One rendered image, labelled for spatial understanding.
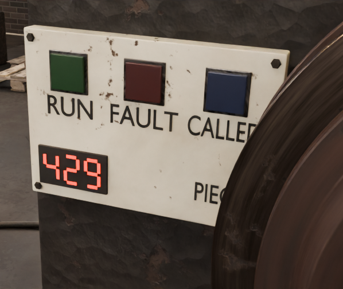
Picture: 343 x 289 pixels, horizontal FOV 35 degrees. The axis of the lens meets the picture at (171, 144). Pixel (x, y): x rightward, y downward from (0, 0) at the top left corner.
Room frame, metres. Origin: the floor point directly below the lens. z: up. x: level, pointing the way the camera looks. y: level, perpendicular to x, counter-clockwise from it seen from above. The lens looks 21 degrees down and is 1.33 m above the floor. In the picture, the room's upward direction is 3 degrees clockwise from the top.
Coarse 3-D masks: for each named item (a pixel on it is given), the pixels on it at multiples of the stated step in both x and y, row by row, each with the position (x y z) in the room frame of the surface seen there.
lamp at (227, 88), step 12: (216, 72) 0.47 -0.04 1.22; (216, 84) 0.47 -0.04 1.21; (228, 84) 0.47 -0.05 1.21; (240, 84) 0.46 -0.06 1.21; (216, 96) 0.47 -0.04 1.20; (228, 96) 0.47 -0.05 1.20; (240, 96) 0.46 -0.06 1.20; (216, 108) 0.47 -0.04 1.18; (228, 108) 0.47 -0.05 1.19; (240, 108) 0.46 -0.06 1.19
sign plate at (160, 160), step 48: (48, 48) 0.53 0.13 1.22; (96, 48) 0.51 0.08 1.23; (144, 48) 0.50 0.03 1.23; (192, 48) 0.48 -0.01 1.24; (240, 48) 0.47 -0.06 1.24; (48, 96) 0.53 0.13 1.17; (96, 96) 0.51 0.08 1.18; (192, 96) 0.48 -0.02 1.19; (48, 144) 0.53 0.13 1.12; (96, 144) 0.51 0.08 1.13; (144, 144) 0.50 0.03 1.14; (192, 144) 0.48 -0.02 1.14; (240, 144) 0.47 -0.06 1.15; (48, 192) 0.53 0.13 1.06; (96, 192) 0.51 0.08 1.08; (144, 192) 0.50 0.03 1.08; (192, 192) 0.48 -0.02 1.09
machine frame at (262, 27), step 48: (48, 0) 0.55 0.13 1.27; (96, 0) 0.53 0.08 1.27; (144, 0) 0.52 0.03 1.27; (192, 0) 0.50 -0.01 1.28; (240, 0) 0.49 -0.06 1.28; (288, 0) 0.48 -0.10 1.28; (336, 0) 0.47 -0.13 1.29; (288, 48) 0.48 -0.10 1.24; (48, 240) 0.55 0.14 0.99; (96, 240) 0.53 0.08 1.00; (144, 240) 0.52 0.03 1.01; (192, 240) 0.50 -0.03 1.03; (48, 288) 0.55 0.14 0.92; (96, 288) 0.53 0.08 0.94; (144, 288) 0.52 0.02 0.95; (192, 288) 0.50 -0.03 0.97
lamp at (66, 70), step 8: (56, 56) 0.52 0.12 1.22; (64, 56) 0.52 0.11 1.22; (72, 56) 0.51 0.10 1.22; (80, 56) 0.51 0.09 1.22; (56, 64) 0.52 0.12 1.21; (64, 64) 0.52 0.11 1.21; (72, 64) 0.51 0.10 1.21; (80, 64) 0.51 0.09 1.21; (56, 72) 0.52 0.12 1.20; (64, 72) 0.52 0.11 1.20; (72, 72) 0.51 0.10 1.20; (80, 72) 0.51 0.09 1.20; (56, 80) 0.52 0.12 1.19; (64, 80) 0.52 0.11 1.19; (72, 80) 0.51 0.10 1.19; (80, 80) 0.51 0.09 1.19; (56, 88) 0.52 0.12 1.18; (64, 88) 0.52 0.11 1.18; (72, 88) 0.51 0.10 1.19; (80, 88) 0.51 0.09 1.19
